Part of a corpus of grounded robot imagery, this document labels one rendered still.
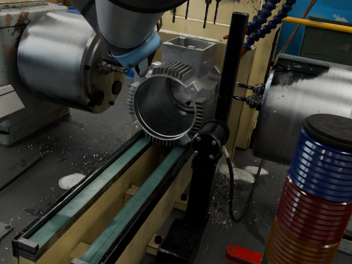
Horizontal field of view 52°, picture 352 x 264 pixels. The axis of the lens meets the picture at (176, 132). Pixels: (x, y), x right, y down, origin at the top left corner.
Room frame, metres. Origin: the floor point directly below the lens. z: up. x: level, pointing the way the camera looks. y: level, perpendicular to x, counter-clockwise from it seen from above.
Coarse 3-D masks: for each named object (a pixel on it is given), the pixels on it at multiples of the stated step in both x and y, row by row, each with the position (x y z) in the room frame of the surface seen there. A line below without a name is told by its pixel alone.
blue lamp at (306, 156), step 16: (304, 144) 0.26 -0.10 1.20; (320, 144) 0.25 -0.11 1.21; (304, 160) 0.26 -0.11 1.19; (320, 160) 0.25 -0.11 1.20; (336, 160) 0.24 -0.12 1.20; (304, 176) 0.26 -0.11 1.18; (320, 176) 0.25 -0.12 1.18; (336, 176) 0.24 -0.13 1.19; (320, 192) 0.25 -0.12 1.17; (336, 192) 0.24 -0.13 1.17
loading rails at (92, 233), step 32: (128, 160) 0.68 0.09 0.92; (160, 160) 0.86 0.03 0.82; (96, 192) 0.55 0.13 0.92; (128, 192) 0.67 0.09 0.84; (160, 192) 0.58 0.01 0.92; (32, 224) 0.43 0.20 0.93; (64, 224) 0.46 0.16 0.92; (96, 224) 0.55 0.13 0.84; (128, 224) 0.46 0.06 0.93; (160, 224) 0.61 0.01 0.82; (32, 256) 0.39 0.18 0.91; (64, 256) 0.45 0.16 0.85; (96, 256) 0.40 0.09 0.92; (128, 256) 0.46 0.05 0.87
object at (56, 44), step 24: (48, 24) 0.91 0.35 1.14; (72, 24) 0.90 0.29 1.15; (24, 48) 0.89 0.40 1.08; (48, 48) 0.86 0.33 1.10; (72, 48) 0.84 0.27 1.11; (96, 48) 0.87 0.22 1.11; (24, 72) 0.88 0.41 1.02; (48, 72) 0.84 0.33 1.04; (72, 72) 0.82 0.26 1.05; (96, 72) 0.87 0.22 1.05; (48, 96) 0.87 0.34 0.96; (72, 96) 0.84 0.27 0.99; (96, 96) 0.87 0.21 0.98
